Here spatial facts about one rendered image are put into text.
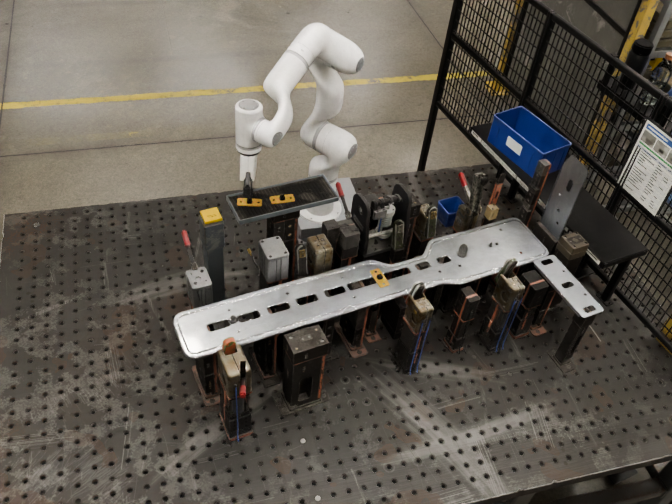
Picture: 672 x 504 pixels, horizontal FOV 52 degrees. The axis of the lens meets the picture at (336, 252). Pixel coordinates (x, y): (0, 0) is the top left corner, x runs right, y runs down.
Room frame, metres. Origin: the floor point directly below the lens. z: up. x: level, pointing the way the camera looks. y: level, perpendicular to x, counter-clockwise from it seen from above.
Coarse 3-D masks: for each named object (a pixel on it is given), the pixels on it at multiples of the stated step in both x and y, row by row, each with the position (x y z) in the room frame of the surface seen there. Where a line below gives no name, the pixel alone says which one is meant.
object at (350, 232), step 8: (344, 224) 1.81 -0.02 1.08; (352, 224) 1.81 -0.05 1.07; (344, 232) 1.76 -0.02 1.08; (352, 232) 1.77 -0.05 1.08; (344, 240) 1.74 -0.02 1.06; (352, 240) 1.75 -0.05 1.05; (336, 248) 1.78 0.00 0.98; (344, 248) 1.74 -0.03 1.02; (352, 248) 1.76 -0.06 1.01; (336, 256) 1.78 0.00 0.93; (344, 256) 1.74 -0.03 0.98; (352, 256) 1.76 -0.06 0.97; (336, 264) 1.78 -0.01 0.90; (344, 264) 1.76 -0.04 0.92; (336, 288) 1.75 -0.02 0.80
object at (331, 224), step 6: (324, 222) 1.78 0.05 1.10; (330, 222) 1.78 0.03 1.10; (336, 222) 1.79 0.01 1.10; (324, 228) 1.76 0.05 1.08; (330, 228) 1.75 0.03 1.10; (336, 228) 1.76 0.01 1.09; (330, 234) 1.75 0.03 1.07; (336, 234) 1.76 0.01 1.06; (330, 240) 1.75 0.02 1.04; (336, 240) 1.77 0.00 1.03
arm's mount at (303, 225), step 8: (344, 184) 2.37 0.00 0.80; (336, 192) 2.31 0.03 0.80; (344, 192) 2.32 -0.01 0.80; (352, 192) 2.32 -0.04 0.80; (352, 200) 2.27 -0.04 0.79; (344, 216) 2.16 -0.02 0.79; (304, 224) 2.08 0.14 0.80; (312, 224) 2.09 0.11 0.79; (320, 224) 2.10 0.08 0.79; (304, 232) 2.06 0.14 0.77; (312, 232) 2.07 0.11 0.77; (320, 232) 2.08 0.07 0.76; (304, 240) 2.07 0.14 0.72
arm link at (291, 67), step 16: (288, 64) 1.91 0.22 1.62; (304, 64) 1.93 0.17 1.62; (272, 80) 1.86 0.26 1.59; (288, 80) 1.87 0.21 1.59; (272, 96) 1.84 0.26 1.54; (288, 96) 1.83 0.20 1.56; (288, 112) 1.77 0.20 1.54; (256, 128) 1.71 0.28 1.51; (272, 128) 1.71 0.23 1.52; (288, 128) 1.76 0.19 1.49; (272, 144) 1.69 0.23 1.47
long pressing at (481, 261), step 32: (512, 224) 2.00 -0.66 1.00; (448, 256) 1.79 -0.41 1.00; (480, 256) 1.81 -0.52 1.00; (512, 256) 1.83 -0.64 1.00; (544, 256) 1.85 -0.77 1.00; (288, 288) 1.54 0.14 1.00; (320, 288) 1.56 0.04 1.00; (384, 288) 1.59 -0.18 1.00; (192, 320) 1.35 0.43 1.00; (256, 320) 1.39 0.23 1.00; (288, 320) 1.40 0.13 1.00; (320, 320) 1.42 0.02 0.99; (192, 352) 1.23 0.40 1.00
